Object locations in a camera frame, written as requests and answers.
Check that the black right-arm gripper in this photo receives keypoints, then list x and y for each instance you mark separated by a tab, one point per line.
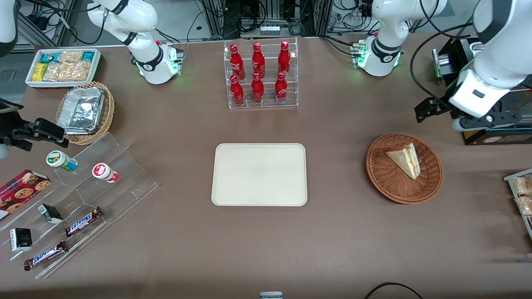
9	129

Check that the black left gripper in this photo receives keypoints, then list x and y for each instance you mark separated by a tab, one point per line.
441	104

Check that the triangle sandwich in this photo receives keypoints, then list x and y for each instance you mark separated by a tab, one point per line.
405	160

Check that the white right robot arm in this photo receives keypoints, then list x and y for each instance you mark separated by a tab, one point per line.
141	20

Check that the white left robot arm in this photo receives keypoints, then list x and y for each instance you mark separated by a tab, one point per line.
386	25

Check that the light wicker basket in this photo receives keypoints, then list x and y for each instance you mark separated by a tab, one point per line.
107	112

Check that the brown wicker basket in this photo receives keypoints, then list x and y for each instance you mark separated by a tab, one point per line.
390	182

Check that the grey metal tray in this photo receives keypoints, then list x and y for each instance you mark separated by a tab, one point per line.
524	222

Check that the beige plastic tray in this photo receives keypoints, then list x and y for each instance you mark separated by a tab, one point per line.
259	174

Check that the green-lid white cup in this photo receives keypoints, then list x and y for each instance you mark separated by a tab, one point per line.
60	160

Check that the silver foil container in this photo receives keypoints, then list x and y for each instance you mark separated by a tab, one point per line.
81	110

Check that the yellow snack pack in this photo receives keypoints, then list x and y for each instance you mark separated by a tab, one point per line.
39	72

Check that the large clear cracker bag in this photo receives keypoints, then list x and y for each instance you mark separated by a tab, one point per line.
68	71

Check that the red cookie box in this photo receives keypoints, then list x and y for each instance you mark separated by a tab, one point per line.
20	192

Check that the red-lid white cup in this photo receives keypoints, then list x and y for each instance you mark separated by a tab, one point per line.
104	172

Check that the teal snack pack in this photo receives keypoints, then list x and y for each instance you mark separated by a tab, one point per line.
48	57
88	56

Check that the small clear cracker bag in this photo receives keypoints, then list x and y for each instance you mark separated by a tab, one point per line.
70	56

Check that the small black box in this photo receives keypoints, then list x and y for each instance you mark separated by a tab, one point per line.
50	213
20	239

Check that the white snack bin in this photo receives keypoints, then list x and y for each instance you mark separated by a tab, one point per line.
96	62

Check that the brown Snickers bar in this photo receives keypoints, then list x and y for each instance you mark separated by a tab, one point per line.
45	255
83	221

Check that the clear acrylic stepped stand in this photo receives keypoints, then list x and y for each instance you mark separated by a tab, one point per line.
120	195

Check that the clear nut snack bag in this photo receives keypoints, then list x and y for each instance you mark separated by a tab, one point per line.
523	185
525	205

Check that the red cola bottle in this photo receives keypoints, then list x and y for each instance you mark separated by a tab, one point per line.
284	59
237	62
258	61
257	91
237	93
281	89

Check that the clear acrylic bottle rack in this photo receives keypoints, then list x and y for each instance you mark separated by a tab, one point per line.
262	93

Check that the white power strip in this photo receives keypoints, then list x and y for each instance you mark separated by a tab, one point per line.
269	29

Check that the grey device edge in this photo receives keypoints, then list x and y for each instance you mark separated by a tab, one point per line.
271	295

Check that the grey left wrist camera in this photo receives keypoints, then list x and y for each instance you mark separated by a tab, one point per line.
460	124

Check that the aluminium frame post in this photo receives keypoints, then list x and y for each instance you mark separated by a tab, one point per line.
323	16
216	16

